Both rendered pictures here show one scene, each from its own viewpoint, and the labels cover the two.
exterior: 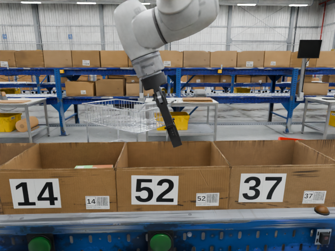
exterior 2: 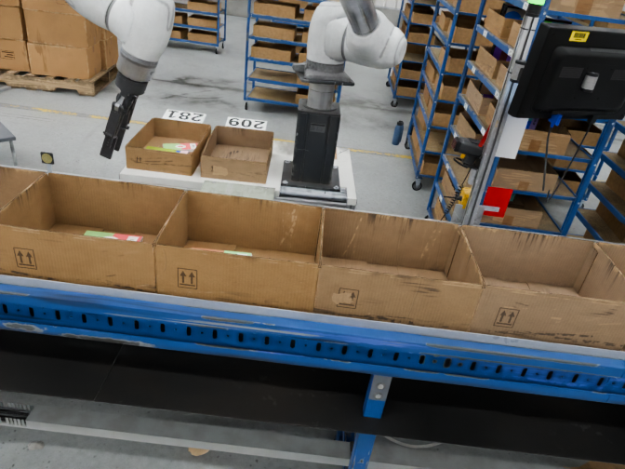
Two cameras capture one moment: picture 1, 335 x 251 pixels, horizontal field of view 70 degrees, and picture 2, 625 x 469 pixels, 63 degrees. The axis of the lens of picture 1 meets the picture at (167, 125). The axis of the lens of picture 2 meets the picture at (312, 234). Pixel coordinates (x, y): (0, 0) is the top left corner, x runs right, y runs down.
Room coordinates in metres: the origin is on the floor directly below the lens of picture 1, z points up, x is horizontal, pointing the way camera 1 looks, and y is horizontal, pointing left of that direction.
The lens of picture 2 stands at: (2.01, 0.57, 1.73)
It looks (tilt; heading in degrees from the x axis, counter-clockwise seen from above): 31 degrees down; 181
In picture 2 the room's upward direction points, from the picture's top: 8 degrees clockwise
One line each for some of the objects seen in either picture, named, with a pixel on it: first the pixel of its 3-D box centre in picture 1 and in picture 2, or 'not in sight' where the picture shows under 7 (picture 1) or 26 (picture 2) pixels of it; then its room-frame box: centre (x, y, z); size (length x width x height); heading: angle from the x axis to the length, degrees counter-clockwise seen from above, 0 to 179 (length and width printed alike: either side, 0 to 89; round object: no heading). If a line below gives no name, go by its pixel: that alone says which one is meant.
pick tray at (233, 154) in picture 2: not in sight; (239, 153); (-0.16, 0.15, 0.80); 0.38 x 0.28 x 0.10; 4
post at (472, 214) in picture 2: not in sight; (491, 141); (0.12, 1.15, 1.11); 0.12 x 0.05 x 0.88; 92
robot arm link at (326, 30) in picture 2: not in sight; (331, 32); (-0.12, 0.49, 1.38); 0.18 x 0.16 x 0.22; 64
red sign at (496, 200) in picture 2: not in sight; (488, 201); (0.09, 1.22, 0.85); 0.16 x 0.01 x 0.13; 92
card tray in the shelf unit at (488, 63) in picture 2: not in sight; (511, 64); (-1.02, 1.48, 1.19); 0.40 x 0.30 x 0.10; 2
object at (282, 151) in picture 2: not in sight; (246, 162); (-0.21, 0.18, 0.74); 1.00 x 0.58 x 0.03; 95
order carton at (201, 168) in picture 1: (171, 172); (98, 233); (0.89, -0.01, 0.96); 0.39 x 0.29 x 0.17; 92
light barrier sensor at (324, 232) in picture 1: (324, 239); not in sight; (0.70, -0.53, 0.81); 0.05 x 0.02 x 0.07; 92
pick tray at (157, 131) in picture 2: not in sight; (171, 144); (-0.14, -0.16, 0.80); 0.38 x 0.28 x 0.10; 3
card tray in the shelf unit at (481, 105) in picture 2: not in sight; (498, 100); (-1.02, 1.47, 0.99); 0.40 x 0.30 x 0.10; 0
